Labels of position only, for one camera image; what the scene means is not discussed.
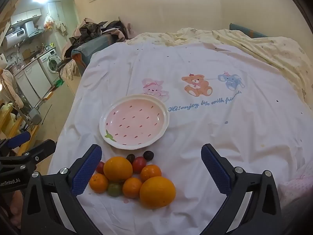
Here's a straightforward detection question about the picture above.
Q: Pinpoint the floral cloth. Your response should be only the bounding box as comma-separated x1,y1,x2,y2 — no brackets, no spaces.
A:
57,59,79,81

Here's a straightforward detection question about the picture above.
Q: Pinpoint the pink blanket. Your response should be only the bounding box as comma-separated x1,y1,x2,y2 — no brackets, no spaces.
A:
279,162,313,211

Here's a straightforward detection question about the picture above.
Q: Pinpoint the pink strawberry-print plate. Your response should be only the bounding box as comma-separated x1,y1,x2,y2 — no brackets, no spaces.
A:
99,94,170,150

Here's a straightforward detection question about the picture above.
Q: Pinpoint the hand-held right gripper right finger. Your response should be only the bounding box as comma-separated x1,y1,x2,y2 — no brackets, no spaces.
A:
201,143,282,235

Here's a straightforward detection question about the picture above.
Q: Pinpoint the grey range hood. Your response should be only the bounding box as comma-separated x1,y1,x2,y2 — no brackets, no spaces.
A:
22,21,36,37

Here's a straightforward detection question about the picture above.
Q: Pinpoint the white water heater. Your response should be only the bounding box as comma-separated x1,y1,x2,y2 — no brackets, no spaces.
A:
5,28,27,48

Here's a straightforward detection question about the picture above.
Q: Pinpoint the hanging plastic bag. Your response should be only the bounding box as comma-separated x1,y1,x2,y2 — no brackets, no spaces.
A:
43,13,55,29

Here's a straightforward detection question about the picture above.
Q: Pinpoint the pile of clothes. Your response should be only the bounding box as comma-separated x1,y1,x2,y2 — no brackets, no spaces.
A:
70,17,134,47

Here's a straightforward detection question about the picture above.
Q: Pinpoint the yellow wooden rack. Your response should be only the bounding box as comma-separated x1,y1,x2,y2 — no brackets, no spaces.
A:
0,103,40,155

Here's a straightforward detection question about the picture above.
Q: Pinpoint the cream patterned quilt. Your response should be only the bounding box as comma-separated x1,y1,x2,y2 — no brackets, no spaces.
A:
127,27,313,103

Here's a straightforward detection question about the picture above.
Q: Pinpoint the white cartoon-print bedsheet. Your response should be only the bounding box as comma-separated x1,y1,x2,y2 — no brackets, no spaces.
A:
48,40,307,235

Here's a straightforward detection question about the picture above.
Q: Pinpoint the white washing machine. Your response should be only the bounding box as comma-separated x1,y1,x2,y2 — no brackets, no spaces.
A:
39,49,61,81

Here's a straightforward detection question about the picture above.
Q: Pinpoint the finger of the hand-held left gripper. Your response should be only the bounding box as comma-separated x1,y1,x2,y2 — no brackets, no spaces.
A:
0,139,57,163
0,131,31,150

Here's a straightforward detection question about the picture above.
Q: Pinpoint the cream hanging garment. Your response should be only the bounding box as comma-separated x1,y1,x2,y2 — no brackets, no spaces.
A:
0,69,25,108

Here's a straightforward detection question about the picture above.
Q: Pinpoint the hanging towel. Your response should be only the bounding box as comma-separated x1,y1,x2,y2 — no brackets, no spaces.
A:
55,21,68,36

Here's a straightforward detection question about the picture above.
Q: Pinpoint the small tangerine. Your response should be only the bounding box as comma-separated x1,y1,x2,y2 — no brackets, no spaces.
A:
89,173,109,194
140,164,162,182
122,177,143,199

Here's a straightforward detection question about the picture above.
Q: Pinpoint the blue pillow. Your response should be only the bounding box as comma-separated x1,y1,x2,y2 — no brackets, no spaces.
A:
229,23,268,39

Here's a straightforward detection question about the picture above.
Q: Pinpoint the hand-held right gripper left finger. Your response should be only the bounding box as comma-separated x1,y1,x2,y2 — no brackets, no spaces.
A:
21,144,103,235

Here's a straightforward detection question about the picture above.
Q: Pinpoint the green cherry tomato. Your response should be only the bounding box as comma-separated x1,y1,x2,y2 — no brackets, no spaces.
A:
108,182,123,197

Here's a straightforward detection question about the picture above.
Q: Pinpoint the teal cushion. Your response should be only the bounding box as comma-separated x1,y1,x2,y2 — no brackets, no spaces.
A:
71,34,115,69

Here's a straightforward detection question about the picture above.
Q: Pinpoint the large orange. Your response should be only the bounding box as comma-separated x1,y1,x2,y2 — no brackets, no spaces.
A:
103,156,134,183
139,176,176,209

